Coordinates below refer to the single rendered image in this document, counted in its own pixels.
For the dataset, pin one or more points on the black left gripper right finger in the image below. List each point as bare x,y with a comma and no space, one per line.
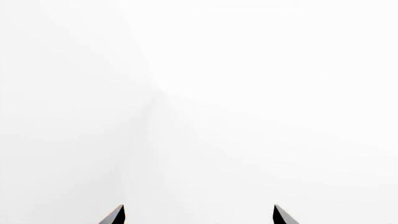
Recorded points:
282,217

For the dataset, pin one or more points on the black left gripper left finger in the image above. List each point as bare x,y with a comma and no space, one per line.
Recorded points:
115,217

